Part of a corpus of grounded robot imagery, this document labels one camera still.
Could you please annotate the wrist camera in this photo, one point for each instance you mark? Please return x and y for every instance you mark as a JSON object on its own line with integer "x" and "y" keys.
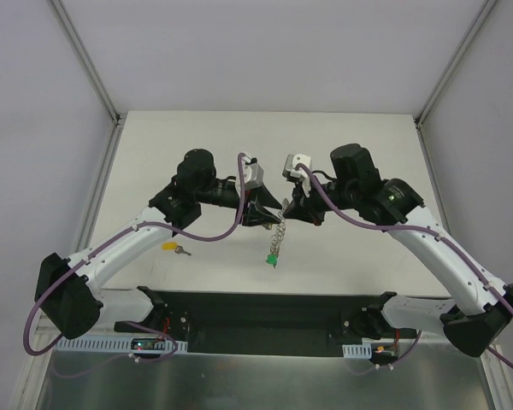
{"x": 252, "y": 173}
{"x": 294, "y": 171}

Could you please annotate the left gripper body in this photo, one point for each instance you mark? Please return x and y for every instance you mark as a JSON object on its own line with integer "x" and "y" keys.
{"x": 248, "y": 209}

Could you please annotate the metal disc with keyrings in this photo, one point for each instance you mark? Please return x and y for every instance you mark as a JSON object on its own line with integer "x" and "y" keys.
{"x": 279, "y": 231}

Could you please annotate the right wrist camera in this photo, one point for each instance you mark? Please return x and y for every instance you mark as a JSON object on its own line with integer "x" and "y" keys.
{"x": 294, "y": 171}

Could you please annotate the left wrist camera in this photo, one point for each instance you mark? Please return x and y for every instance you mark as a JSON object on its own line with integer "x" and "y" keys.
{"x": 252, "y": 173}

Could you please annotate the right white cable duct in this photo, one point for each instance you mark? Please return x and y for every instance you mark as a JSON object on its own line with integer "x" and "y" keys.
{"x": 361, "y": 351}

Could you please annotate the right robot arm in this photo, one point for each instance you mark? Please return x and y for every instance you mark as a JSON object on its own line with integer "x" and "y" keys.
{"x": 479, "y": 305}

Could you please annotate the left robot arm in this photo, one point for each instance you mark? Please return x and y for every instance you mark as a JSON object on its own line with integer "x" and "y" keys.
{"x": 70, "y": 291}

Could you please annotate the aluminium frame rail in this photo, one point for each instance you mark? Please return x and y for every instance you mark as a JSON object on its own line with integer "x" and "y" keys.
{"x": 104, "y": 146}
{"x": 456, "y": 138}

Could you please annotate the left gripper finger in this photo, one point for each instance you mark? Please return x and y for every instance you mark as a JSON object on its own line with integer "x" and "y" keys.
{"x": 266, "y": 198}
{"x": 257, "y": 215}

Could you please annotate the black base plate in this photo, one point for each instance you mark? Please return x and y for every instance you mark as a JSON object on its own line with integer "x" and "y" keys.
{"x": 305, "y": 325}

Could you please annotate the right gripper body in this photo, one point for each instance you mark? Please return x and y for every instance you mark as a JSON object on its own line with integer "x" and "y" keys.
{"x": 309, "y": 206}

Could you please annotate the yellow tag key lower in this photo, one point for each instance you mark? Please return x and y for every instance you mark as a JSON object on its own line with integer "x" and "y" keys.
{"x": 175, "y": 247}

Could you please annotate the right aluminium frame rail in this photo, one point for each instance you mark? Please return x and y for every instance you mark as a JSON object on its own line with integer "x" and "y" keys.
{"x": 456, "y": 138}

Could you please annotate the left aluminium frame rail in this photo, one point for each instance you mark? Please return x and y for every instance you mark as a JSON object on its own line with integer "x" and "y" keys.
{"x": 104, "y": 146}

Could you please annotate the green tag key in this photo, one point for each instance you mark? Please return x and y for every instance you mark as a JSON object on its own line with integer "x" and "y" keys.
{"x": 272, "y": 260}

